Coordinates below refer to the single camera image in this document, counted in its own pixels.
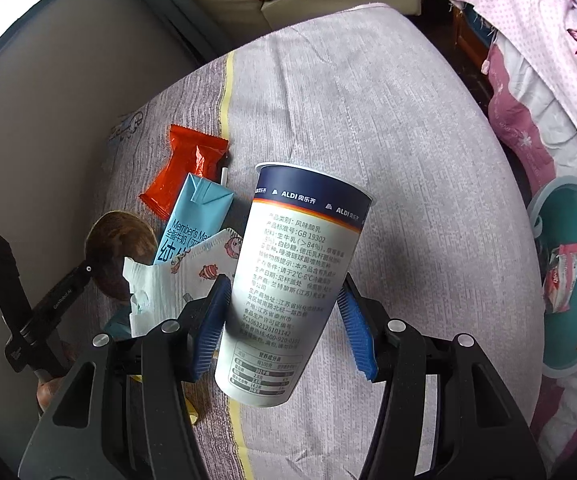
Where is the red orange snack wrapper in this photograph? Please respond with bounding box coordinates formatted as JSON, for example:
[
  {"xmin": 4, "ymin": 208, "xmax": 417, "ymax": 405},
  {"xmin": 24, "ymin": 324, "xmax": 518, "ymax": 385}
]
[{"xmin": 138, "ymin": 124, "xmax": 229, "ymax": 219}]

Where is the grey metal frame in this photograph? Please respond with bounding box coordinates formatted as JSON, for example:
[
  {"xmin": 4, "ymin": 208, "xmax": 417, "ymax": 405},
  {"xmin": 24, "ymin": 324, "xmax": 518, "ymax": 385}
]
[{"xmin": 116, "ymin": 0, "xmax": 232, "ymax": 61}]

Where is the pink floral bedsheet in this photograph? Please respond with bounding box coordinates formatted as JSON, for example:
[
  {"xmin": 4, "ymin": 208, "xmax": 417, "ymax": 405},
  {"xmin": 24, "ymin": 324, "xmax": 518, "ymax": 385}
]
[{"xmin": 447, "ymin": 0, "xmax": 577, "ymax": 126}]

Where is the white tissue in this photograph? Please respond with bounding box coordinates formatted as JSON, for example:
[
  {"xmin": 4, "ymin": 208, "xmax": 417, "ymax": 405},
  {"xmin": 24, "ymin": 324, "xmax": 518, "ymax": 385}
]
[{"xmin": 121, "ymin": 256, "xmax": 189, "ymax": 338}]

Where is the mauve pink quilt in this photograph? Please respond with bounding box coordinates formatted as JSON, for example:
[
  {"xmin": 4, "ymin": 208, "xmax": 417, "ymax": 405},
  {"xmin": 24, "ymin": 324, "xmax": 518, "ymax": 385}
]
[{"xmin": 483, "ymin": 42, "xmax": 577, "ymax": 441}]

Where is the white yogurt cup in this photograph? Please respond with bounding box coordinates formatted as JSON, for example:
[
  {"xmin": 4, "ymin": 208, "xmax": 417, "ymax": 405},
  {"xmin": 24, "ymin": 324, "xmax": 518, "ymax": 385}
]
[{"xmin": 213, "ymin": 161, "xmax": 373, "ymax": 408}]

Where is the pink snack packet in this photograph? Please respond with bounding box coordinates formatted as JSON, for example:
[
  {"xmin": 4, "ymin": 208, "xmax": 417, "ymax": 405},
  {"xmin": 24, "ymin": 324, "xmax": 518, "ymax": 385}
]
[{"xmin": 542, "ymin": 243, "xmax": 577, "ymax": 315}]

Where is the cartoon print face mask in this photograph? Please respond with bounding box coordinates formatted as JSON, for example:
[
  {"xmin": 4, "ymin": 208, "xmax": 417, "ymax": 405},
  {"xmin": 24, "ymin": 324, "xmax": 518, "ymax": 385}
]
[{"xmin": 168, "ymin": 227, "xmax": 244, "ymax": 311}]

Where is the teal round bin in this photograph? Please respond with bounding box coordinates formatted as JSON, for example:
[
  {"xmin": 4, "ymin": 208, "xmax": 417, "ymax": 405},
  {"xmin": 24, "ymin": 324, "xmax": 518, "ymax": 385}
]
[{"xmin": 525, "ymin": 175, "xmax": 577, "ymax": 379}]

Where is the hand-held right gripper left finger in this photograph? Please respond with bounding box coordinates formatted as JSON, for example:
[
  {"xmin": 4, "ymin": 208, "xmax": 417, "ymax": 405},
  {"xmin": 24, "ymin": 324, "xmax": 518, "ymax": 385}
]
[{"xmin": 18, "ymin": 274, "xmax": 232, "ymax": 480}]

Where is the brown wooden bed frame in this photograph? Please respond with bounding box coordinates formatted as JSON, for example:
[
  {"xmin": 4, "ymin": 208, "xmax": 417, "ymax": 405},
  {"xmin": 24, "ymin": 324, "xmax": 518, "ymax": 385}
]
[{"xmin": 454, "ymin": 5, "xmax": 496, "ymax": 78}]

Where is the person's left hand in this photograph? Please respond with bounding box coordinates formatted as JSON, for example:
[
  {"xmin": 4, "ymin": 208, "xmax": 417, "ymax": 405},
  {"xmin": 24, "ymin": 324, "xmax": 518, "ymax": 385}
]
[{"xmin": 36, "ymin": 378, "xmax": 70, "ymax": 412}]

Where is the brown round snack pack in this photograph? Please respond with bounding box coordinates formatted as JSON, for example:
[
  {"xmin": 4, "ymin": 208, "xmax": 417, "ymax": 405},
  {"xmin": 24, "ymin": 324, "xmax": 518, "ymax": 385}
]
[{"xmin": 87, "ymin": 211, "xmax": 156, "ymax": 302}]

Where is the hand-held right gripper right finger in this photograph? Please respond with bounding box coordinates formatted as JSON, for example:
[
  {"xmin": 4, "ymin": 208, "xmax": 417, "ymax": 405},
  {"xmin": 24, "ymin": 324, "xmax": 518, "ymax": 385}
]
[{"xmin": 337, "ymin": 272, "xmax": 536, "ymax": 480}]

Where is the light blue milk carton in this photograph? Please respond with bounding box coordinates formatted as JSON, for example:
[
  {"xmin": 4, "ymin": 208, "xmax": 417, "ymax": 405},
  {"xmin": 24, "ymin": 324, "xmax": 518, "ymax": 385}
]
[{"xmin": 153, "ymin": 172, "xmax": 233, "ymax": 267}]

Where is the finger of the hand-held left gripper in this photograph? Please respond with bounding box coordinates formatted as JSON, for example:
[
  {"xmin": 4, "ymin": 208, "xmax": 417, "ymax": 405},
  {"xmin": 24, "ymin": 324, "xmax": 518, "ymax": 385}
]
[{"xmin": 18, "ymin": 264, "xmax": 94, "ymax": 346}]

